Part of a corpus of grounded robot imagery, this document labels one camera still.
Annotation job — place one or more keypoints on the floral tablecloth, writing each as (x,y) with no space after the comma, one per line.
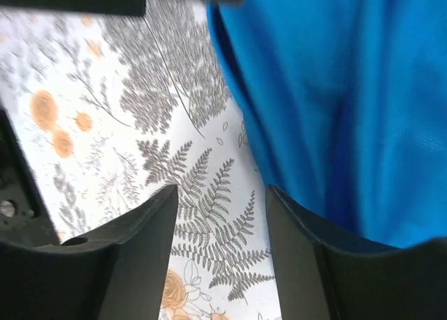
(110,109)

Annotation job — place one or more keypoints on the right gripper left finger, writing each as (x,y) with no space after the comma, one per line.
(116,271)

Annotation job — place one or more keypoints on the blue cloth napkin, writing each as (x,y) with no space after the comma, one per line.
(344,104)

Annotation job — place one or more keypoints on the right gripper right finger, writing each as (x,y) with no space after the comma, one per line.
(324,271)

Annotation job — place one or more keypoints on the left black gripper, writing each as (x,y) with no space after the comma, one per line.
(24,217)

